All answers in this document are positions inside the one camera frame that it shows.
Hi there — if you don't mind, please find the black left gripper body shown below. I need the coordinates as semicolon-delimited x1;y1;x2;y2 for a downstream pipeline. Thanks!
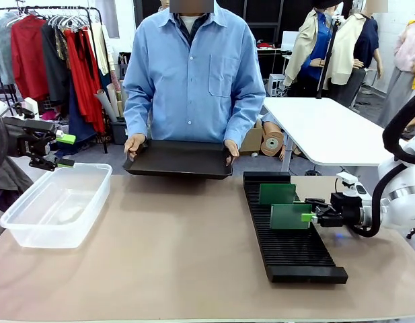
3;116;56;159

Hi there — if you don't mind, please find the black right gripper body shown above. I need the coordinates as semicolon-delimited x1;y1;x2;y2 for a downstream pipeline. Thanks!
330;192;364;227

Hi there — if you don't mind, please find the green PCB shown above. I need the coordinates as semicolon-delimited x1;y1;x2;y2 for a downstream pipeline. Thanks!
270;203;313;231
259;183;297;206

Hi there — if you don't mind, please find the black plastic tray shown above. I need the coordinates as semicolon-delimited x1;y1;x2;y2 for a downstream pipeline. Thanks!
122;139;234;180

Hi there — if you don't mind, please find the person's right forearm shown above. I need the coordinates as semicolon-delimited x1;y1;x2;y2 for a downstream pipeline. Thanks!
123;94;153;139

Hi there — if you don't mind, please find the person's left forearm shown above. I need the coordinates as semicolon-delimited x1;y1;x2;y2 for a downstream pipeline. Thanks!
225;96;266;147

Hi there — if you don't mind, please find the person's right hand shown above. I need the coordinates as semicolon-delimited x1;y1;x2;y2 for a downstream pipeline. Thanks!
123;133;148;162

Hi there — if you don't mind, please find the person's left hand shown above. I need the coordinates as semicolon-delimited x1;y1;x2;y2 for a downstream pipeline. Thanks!
223;139;241;168

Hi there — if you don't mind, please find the navy hanging garment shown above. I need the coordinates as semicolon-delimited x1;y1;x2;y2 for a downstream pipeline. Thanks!
68;80;98;144

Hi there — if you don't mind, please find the black slotted PCB rack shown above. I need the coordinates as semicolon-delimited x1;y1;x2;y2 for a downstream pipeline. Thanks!
243;171;349;284

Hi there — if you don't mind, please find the grey cloth pile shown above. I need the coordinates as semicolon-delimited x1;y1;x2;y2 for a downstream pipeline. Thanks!
0;156;34;213

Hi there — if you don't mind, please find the clear plastic box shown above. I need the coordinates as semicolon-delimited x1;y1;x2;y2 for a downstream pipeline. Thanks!
0;162;114;250

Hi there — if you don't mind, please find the black storage bin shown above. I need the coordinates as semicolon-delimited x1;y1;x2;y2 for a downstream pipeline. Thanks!
110;117;128;145

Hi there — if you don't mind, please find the grey slanted paper roll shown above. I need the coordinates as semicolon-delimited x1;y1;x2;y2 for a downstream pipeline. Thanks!
93;87;118;122

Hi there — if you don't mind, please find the beige paper roll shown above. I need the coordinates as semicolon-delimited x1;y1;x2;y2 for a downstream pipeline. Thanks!
106;82;122;118

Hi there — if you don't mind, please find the red dress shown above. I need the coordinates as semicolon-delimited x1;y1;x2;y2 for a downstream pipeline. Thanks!
63;28;106;134

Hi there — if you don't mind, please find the black hanging garment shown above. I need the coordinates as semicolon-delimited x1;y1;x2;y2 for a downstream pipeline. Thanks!
41;22;71;107

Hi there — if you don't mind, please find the brown paper roll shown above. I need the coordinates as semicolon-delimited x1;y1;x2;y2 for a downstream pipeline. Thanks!
260;112;289;161

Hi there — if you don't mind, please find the white table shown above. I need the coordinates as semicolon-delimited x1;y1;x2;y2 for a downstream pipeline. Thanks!
262;96;402;172

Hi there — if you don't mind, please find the red shirt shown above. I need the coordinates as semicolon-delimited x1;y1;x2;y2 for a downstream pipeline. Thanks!
10;15;50;102

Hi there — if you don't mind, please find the light grey hanging garment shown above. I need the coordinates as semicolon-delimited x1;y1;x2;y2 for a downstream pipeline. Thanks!
0;12;15;85

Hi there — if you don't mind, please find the plain cardboard box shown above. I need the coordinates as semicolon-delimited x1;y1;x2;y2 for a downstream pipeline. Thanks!
239;127;264;156

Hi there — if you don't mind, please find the cream hanging garment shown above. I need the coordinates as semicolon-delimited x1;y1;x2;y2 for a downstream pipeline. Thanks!
90;22;116;77

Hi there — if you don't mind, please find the black clothes rack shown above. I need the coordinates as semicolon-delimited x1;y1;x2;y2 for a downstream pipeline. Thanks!
0;5;110;154

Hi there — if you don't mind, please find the white crate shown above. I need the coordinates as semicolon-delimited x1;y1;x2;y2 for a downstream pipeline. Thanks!
267;73;286;98

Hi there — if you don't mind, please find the person in blue shirt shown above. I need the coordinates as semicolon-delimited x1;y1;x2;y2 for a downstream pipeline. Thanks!
122;0;267;149

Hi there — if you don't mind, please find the black tripod pole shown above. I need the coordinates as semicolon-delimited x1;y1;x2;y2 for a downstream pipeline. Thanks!
315;16;342;100

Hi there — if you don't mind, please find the mannequin cream jacket navy top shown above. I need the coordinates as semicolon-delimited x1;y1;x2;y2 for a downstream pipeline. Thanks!
330;0;385;107

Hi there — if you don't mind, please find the mannequin beige jacket blue shirt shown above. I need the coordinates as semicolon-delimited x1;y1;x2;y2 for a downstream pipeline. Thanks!
283;0;339;98

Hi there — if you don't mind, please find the mannequin pink top grey skirt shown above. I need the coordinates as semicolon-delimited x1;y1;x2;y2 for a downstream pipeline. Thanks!
377;8;415;129

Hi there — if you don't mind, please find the white monitor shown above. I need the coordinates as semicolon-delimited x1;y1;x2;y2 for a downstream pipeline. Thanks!
281;30;300;51

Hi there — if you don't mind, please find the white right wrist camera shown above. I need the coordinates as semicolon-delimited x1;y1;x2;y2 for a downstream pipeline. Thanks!
335;172;367;196

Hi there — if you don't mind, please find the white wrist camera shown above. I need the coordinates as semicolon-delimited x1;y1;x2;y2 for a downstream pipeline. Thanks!
335;172;367;196
12;97;40;120

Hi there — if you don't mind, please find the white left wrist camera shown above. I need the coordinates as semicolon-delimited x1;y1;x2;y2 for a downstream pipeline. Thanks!
12;97;40;120

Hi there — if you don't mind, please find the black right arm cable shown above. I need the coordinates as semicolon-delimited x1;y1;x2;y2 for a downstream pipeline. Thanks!
344;89;415;238

